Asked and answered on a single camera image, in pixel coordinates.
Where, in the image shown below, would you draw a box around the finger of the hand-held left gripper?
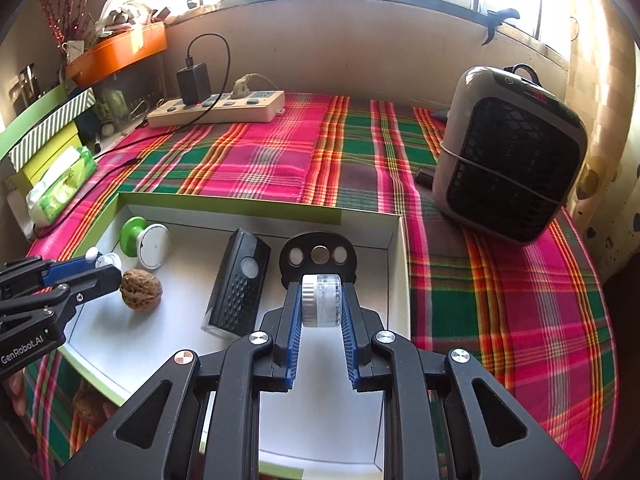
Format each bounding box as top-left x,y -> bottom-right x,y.
0,266 -> 122,318
0,255 -> 98,297

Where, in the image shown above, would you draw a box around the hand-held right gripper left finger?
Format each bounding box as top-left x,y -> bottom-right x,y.
60,285 -> 307,480

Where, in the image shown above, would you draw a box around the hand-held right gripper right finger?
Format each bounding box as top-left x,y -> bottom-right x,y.
340,282 -> 583,480

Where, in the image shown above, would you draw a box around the white round plastic jar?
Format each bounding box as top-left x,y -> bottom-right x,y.
300,274 -> 343,329

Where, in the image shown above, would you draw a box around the green white round knob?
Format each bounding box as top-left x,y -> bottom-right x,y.
120,216 -> 171,269

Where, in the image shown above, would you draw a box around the black rectangular flashlight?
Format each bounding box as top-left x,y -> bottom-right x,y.
201,228 -> 272,337

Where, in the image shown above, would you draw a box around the green white cardboard box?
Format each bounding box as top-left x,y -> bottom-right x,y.
59,191 -> 413,480

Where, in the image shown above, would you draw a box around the black round disc with holes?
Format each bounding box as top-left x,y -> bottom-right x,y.
279,231 -> 357,291

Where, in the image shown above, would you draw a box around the person's left hand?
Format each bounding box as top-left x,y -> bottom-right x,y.
6,372 -> 27,418

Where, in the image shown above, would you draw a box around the green tissue pack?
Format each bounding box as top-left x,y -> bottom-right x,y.
26,146 -> 98,224

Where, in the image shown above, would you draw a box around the lime green box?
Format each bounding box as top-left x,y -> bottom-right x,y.
15,125 -> 81,186

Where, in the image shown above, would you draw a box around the green striped box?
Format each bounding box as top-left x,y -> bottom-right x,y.
0,85 -> 96,171

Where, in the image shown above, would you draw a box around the pink green plaid tablecloth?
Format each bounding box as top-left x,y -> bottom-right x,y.
22,91 -> 621,480

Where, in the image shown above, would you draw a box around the beige power strip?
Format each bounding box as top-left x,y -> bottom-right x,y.
146,89 -> 286,128

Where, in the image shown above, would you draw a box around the orange tray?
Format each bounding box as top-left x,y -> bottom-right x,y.
66,24 -> 167,86

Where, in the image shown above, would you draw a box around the black power adapter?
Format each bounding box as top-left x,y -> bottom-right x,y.
176,62 -> 211,106

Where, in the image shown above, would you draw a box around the grey black space heater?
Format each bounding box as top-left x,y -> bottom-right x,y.
432,63 -> 588,246

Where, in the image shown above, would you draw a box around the red berry branches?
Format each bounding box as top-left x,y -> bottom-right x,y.
37,0 -> 101,56

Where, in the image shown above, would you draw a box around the pile of papers and bags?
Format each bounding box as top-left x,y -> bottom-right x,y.
95,0 -> 171,38

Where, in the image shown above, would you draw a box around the cream heart print curtain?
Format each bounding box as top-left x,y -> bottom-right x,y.
565,10 -> 631,281

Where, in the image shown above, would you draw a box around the black window hook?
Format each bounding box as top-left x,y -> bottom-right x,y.
482,8 -> 521,46

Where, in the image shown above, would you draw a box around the white plug with cord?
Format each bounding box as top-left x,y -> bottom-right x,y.
231,74 -> 281,98

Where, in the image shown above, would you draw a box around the black adapter cable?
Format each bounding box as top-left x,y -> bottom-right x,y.
30,34 -> 232,238

